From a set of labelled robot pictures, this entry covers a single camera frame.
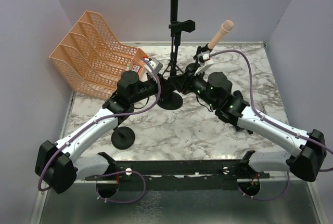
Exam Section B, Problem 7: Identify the round-base mic stand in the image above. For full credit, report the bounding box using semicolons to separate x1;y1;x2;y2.
185;44;214;75
111;126;135;150
158;20;195;110

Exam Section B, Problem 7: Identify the black tripod mic stand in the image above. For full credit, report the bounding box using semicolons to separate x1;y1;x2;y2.
162;32;181;76

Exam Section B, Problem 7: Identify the beige microphone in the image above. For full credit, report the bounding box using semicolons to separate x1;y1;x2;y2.
200;20;234;54

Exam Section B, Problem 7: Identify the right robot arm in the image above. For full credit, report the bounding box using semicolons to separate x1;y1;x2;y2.
168;72;326;182

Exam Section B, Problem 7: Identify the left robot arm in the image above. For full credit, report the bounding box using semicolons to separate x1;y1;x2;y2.
35;71;175;193

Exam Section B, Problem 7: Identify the red white staple box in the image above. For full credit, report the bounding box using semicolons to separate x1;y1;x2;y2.
131;65;142;74

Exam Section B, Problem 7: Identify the orange plastic file organizer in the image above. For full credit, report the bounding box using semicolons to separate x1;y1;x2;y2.
49;10;146;100

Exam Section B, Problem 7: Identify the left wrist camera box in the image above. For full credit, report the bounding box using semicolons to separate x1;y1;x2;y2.
143;58;163;77

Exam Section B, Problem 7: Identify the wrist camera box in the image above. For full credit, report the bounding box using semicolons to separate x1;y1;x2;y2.
195;51;214;75
143;58;163;77

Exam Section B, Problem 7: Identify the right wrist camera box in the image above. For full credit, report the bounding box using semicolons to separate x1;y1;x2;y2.
195;51;214;75

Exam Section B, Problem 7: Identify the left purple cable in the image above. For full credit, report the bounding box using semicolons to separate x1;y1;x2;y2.
38;58;163;191

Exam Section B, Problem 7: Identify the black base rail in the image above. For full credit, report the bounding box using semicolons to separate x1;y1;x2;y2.
88;151;257;191

